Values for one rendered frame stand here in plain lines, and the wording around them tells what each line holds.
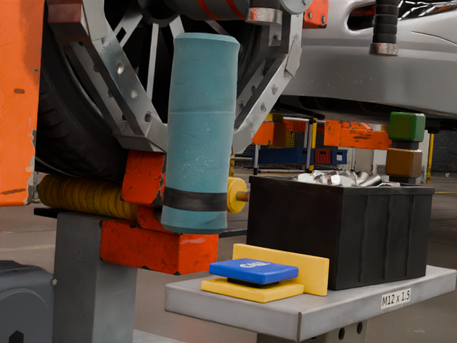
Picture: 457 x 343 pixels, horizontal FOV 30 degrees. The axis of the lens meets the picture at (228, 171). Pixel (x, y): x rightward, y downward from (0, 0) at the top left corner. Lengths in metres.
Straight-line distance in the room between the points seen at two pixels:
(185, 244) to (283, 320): 0.45
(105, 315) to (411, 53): 2.66
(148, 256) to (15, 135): 0.43
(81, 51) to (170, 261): 0.34
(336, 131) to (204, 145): 6.39
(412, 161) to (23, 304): 0.56
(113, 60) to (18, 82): 0.23
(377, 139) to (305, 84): 3.39
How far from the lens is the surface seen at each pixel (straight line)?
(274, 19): 1.02
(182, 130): 1.11
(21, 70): 0.93
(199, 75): 1.10
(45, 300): 1.22
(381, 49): 1.32
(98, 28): 1.11
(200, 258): 1.30
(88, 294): 1.39
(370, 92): 3.87
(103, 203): 1.38
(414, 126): 1.20
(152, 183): 1.23
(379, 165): 9.46
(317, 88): 3.94
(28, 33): 0.94
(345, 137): 7.44
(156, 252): 1.29
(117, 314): 1.42
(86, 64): 1.16
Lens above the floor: 0.62
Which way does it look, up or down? 3 degrees down
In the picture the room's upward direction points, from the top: 4 degrees clockwise
